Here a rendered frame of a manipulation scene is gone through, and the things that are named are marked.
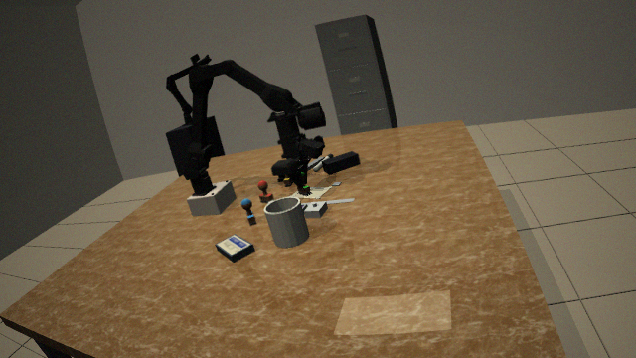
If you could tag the cream paper card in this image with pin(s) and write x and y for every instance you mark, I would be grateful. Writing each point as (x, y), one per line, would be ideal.
(316, 193)

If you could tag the red-handled rubber stamp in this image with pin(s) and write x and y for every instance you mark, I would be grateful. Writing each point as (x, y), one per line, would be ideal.
(264, 197)

